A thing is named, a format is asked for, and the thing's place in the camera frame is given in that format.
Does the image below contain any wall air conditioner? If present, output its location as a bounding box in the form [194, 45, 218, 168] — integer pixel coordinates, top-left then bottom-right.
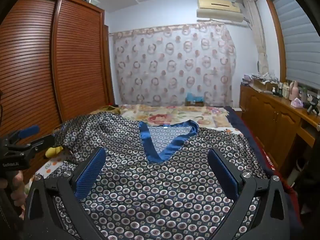
[196, 0, 247, 27]

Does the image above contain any black chair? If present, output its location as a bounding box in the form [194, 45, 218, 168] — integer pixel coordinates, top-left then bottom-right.
[294, 140, 320, 240]

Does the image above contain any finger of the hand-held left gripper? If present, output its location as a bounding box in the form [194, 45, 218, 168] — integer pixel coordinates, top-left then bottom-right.
[2, 125, 40, 143]
[15, 134, 56, 154]

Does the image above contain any beige tied curtain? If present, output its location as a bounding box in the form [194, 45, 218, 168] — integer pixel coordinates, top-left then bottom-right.
[242, 0, 271, 77]

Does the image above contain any red blanket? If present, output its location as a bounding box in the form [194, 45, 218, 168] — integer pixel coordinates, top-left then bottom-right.
[250, 140, 300, 230]

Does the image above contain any yellow plush toy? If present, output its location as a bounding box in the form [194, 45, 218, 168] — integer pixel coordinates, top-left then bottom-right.
[45, 145, 64, 159]

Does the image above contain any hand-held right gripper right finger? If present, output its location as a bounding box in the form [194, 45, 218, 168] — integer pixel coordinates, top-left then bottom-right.
[207, 147, 288, 240]

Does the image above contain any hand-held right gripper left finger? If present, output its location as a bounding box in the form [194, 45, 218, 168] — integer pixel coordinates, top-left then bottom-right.
[24, 146, 108, 240]

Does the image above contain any pink bottle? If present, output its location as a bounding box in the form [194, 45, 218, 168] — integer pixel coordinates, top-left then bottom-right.
[290, 80, 299, 98]

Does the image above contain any wooden sideboard cabinet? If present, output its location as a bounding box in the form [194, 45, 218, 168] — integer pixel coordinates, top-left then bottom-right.
[239, 84, 320, 178]

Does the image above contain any floral blanket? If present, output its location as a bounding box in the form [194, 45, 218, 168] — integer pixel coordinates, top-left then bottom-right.
[90, 104, 233, 130]

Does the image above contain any person's left hand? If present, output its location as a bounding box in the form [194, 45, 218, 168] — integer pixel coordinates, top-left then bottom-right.
[0, 170, 26, 207]

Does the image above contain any open cardboard box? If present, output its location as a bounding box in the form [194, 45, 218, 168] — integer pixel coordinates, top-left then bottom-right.
[251, 76, 275, 92]

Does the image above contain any cardboard box with blue cloth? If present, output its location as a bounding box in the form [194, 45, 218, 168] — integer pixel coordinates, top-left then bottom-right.
[185, 92, 206, 107]

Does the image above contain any wooden louvered wardrobe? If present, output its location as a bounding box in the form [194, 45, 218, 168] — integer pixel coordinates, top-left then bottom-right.
[0, 0, 116, 178]

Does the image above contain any patterned satin pajama top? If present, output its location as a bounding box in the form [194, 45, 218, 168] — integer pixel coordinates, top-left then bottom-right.
[51, 112, 273, 240]

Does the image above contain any grey window blind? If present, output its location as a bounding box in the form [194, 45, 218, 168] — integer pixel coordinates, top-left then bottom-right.
[269, 0, 320, 90]

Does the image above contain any black mini tripod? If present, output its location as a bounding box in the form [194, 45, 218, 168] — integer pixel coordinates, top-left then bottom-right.
[304, 97, 320, 116]

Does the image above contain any sheer ring-patterned curtain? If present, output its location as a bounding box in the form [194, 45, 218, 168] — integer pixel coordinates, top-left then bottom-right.
[111, 21, 238, 108]

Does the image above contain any pink tissue pack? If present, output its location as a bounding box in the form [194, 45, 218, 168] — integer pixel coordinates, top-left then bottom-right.
[290, 98, 304, 109]

